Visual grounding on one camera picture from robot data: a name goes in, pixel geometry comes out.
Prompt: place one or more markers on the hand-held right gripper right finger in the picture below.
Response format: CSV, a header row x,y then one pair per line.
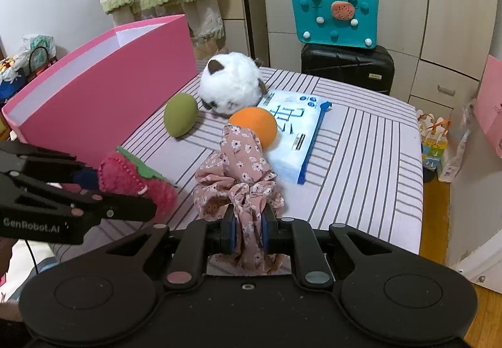
x,y
266,232

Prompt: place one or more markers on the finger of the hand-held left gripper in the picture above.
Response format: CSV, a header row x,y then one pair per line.
x,y
86,179
117,208

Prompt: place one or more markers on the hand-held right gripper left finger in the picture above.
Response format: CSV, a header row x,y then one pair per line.
x,y
234,232

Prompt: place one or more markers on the red strawberry plush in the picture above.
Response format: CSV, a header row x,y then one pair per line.
x,y
125,175

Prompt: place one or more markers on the pink floral scrunchie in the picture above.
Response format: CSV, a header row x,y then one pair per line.
x,y
239,167

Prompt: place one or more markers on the pink cardboard box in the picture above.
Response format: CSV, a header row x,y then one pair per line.
x,y
98,97

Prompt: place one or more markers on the orange egg sponge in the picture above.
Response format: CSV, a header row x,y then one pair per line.
x,y
255,122

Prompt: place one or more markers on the blue white wipes pack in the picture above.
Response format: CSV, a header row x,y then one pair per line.
x,y
294,124

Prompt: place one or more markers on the green egg sponge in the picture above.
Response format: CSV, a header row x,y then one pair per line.
x,y
180,114

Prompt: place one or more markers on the white brown plush toy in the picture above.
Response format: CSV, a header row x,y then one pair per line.
x,y
231,81

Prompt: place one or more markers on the striped tablecloth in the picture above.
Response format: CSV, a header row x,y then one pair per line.
x,y
353,175

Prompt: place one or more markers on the white green plastic pack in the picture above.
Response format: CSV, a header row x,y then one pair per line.
x,y
39,41

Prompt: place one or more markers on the black suitcase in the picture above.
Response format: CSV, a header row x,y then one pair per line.
x,y
345,67

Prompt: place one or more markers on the colourful gift bag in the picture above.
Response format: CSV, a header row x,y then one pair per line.
x,y
433,144

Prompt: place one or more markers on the white fluffy pants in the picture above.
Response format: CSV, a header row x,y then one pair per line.
x,y
204,18

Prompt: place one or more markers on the clear plastic packet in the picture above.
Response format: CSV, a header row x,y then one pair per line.
x,y
455,152

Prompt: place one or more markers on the teal felt handbag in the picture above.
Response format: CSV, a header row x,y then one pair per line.
x,y
333,18

